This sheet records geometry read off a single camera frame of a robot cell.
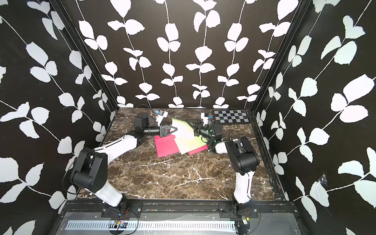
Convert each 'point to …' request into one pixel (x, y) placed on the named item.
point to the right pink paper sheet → (203, 148)
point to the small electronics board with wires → (117, 223)
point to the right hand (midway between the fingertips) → (185, 123)
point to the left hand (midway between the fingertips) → (176, 128)
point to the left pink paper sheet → (166, 146)
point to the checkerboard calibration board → (229, 116)
